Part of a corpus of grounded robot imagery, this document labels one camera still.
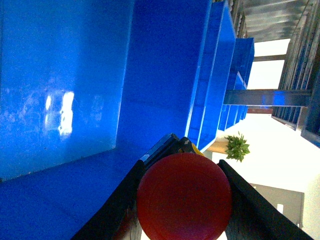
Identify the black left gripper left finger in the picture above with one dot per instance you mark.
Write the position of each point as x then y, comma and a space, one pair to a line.
107, 220

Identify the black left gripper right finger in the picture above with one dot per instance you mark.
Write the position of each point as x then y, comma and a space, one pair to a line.
253, 217

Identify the red mushroom push button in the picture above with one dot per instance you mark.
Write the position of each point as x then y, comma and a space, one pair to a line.
183, 195

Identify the green potted plant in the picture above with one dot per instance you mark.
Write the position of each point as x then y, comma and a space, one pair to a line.
237, 147

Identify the blue target bin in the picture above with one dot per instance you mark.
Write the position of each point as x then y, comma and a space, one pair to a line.
87, 87

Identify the blue middle empty bin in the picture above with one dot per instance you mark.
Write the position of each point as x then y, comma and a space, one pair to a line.
240, 69

